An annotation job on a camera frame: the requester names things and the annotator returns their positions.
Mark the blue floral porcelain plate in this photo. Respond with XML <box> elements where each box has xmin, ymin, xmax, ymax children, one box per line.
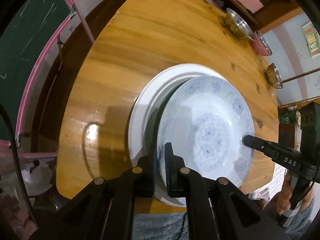
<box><xmin>157</xmin><ymin>76</ymin><xmax>254</xmax><ymax>187</ymax></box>

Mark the large white oval plate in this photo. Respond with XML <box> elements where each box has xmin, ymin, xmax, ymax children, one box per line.
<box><xmin>127</xmin><ymin>63</ymin><xmax>227</xmax><ymax>207</ymax></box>

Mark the small stainless steel bowl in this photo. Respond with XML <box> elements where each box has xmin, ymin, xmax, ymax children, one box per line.
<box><xmin>266</xmin><ymin>63</ymin><xmax>283</xmax><ymax>89</ymax></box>

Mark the pink steel-lined bowl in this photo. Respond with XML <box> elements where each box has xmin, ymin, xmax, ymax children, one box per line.
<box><xmin>251</xmin><ymin>31</ymin><xmax>272</xmax><ymax>56</ymax></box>

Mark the wide stainless steel bowl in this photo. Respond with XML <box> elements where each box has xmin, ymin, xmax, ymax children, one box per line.
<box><xmin>224</xmin><ymin>8</ymin><xmax>254</xmax><ymax>41</ymax></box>

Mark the person's right hand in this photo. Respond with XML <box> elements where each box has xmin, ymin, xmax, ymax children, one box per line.
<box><xmin>276</xmin><ymin>172</ymin><xmax>315</xmax><ymax>217</ymax></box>

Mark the dark wooden side cabinet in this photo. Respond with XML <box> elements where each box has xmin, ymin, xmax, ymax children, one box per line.
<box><xmin>278</xmin><ymin>101</ymin><xmax>304</xmax><ymax>150</ymax></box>

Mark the green packet on cabinet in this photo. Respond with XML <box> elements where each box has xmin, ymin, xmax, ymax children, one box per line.
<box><xmin>278</xmin><ymin>111</ymin><xmax>297</xmax><ymax>125</ymax></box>

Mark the white patterned cloth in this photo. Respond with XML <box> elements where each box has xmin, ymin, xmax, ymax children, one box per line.
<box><xmin>248</xmin><ymin>164</ymin><xmax>287</xmax><ymax>203</ymax></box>

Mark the colourful wall poster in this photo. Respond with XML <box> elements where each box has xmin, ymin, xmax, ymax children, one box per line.
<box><xmin>302</xmin><ymin>21</ymin><xmax>319</xmax><ymax>59</ymax></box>

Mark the green chalkboard pink frame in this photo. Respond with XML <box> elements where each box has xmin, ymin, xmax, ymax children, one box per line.
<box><xmin>1</xmin><ymin>0</ymin><xmax>72</xmax><ymax>135</ymax></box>

